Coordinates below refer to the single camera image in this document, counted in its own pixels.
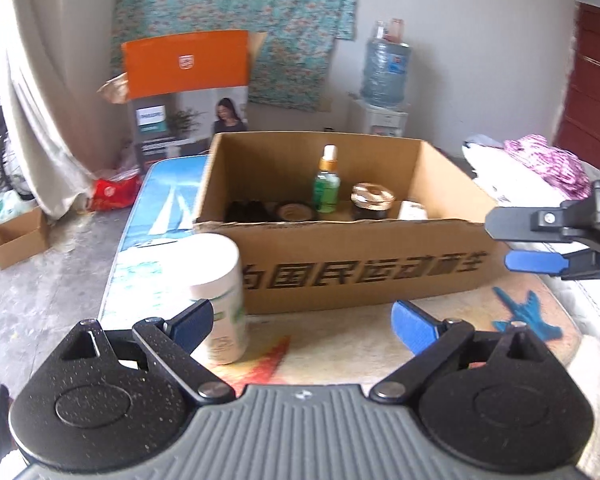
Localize large cardboard box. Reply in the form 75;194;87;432
194;132;513;316

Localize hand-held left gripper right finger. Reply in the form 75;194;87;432
370;300;548;403

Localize small brown cardboard box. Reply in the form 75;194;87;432
0;207;51;270

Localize floral teal wall cloth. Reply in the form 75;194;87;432
110;0;358;112

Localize pink checked cloth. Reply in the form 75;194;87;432
502;134;592;201

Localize blue water jug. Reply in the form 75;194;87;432
360;20;413;108

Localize brown wooden door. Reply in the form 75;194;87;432
552;2;600;171

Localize white water dispenser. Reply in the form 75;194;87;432
347;95;411;138

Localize white and green plastic bag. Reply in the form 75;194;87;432
0;192;37;226

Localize red printed bag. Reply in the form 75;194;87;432
87;175;142;212

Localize orange and grey product box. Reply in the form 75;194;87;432
121;30;251;171

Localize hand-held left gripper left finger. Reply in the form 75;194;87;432
60;299;234;406

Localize white charger plug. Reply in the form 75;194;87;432
397;200;429;221

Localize black tape roll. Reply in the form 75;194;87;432
275;202;315;222

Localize white bottle with green label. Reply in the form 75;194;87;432
167;234;251;366

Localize green dropper bottle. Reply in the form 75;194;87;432
312;144;342;213

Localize dark jar with gold lid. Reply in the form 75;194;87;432
350;182;396;221

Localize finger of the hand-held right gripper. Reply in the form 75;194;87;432
485;180;600;248
505;247;600;281

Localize white curtain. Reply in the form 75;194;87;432
7;0;146;219

